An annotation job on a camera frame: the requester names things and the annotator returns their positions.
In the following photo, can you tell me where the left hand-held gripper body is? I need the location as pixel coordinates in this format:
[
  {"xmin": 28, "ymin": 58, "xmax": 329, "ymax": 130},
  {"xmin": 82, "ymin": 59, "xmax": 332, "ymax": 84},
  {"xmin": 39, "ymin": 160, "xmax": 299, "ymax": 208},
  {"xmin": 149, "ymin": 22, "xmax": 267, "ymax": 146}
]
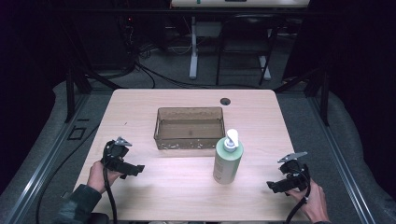
[{"xmin": 103, "ymin": 136, "xmax": 134, "ymax": 172}]

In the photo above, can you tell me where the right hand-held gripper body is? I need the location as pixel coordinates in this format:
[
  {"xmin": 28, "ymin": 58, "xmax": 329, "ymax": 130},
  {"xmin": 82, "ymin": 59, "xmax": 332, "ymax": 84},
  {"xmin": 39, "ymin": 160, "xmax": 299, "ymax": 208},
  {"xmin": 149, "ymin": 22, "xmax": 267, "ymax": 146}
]
[{"xmin": 276, "ymin": 151, "xmax": 311, "ymax": 191}]

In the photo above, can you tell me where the person's left hand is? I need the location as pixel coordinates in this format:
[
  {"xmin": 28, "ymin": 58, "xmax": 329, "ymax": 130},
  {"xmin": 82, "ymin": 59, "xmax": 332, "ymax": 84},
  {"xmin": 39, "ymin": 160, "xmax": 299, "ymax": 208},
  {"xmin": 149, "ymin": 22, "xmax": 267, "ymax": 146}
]
[{"xmin": 86, "ymin": 160, "xmax": 124, "ymax": 195}]

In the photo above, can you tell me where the person's right hand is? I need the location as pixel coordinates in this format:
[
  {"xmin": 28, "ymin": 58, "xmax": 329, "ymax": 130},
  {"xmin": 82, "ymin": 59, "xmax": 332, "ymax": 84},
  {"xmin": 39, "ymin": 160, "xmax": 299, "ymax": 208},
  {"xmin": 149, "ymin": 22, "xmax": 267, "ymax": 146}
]
[{"xmin": 285, "ymin": 179, "xmax": 331, "ymax": 224}]

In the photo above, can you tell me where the green pump bottle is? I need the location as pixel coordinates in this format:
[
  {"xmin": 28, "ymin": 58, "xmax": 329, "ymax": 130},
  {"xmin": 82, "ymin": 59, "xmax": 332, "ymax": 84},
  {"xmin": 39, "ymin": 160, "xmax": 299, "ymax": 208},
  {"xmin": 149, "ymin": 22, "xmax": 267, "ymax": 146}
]
[{"xmin": 212, "ymin": 128, "xmax": 245, "ymax": 186}]

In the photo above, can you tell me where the translucent brown plastic box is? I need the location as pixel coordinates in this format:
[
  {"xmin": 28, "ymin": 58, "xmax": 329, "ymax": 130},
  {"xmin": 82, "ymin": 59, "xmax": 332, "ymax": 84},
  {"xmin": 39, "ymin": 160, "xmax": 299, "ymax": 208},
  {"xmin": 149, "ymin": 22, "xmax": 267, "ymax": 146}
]
[{"xmin": 153, "ymin": 106, "xmax": 226, "ymax": 151}]

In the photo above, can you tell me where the black metal stand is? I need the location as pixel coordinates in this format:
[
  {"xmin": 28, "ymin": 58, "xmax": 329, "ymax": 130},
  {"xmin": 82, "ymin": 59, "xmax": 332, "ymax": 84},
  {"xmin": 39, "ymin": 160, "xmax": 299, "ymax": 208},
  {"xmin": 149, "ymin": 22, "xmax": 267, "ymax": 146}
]
[
  {"xmin": 273, "ymin": 66, "xmax": 331, "ymax": 127},
  {"xmin": 49, "ymin": 18, "xmax": 123, "ymax": 124}
]

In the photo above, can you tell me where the white desk with legs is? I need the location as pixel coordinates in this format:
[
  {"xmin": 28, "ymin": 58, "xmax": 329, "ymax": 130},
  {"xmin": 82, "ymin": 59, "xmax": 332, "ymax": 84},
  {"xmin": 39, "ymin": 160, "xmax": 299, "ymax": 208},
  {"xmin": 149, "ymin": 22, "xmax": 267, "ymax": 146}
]
[{"xmin": 169, "ymin": 0, "xmax": 311, "ymax": 80}]

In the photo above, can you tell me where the black chair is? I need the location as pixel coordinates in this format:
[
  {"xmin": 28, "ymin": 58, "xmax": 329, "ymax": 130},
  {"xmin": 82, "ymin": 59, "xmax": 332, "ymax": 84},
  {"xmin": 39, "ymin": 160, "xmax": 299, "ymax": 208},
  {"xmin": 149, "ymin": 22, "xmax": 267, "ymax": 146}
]
[{"xmin": 215, "ymin": 12, "xmax": 278, "ymax": 87}]

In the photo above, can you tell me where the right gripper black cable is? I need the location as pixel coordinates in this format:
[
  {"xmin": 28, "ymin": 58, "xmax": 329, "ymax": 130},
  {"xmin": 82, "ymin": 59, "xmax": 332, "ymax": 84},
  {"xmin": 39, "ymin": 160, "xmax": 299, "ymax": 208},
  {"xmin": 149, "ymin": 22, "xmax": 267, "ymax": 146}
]
[{"xmin": 284, "ymin": 164, "xmax": 313, "ymax": 224}]

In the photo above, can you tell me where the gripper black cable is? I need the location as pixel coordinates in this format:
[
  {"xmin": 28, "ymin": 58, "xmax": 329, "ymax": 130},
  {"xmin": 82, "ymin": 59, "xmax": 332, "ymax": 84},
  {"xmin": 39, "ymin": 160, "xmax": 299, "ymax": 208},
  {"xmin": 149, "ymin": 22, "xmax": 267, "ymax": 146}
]
[
  {"xmin": 284, "ymin": 164, "xmax": 313, "ymax": 224},
  {"xmin": 102, "ymin": 146, "xmax": 119, "ymax": 224}
]

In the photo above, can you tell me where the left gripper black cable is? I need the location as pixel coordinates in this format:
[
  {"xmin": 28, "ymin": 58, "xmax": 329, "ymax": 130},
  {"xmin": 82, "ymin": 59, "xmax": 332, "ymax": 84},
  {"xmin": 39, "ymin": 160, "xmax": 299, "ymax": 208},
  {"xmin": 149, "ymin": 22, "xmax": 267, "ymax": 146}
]
[{"xmin": 102, "ymin": 146, "xmax": 119, "ymax": 224}]

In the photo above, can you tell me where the aluminium rail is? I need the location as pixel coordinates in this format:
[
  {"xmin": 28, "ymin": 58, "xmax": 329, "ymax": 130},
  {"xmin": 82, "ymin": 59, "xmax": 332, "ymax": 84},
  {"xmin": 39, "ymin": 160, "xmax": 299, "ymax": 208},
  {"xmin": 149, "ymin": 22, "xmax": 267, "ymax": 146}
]
[
  {"xmin": 3, "ymin": 92, "xmax": 91, "ymax": 224},
  {"xmin": 307, "ymin": 94, "xmax": 377, "ymax": 224}
]

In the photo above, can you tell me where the black floor cable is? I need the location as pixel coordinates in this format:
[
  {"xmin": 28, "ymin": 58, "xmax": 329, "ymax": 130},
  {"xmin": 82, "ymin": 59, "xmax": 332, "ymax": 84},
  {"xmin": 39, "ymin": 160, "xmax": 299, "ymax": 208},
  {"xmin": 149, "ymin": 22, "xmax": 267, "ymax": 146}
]
[{"xmin": 35, "ymin": 124, "xmax": 101, "ymax": 224}]

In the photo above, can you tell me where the bundle of black floor cables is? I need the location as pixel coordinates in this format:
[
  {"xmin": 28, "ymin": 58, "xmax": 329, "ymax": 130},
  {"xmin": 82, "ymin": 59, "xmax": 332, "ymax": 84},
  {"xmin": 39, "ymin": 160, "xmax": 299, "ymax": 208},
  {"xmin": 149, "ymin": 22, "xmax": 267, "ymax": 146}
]
[{"xmin": 118, "ymin": 15, "xmax": 260, "ymax": 91}]

